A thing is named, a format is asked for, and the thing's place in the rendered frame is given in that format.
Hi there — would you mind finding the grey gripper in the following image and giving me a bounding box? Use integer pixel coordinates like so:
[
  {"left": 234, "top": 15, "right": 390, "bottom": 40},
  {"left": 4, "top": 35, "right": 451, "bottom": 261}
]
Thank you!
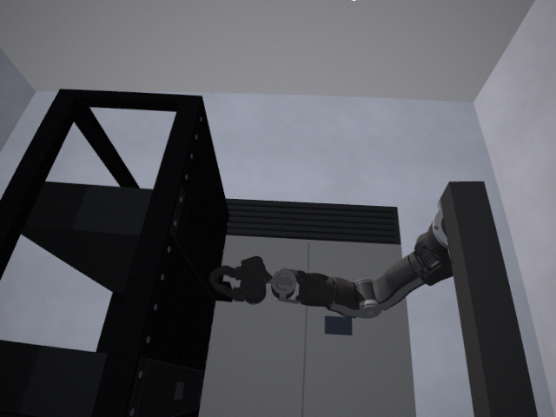
[{"left": 209, "top": 255, "right": 292, "bottom": 305}]

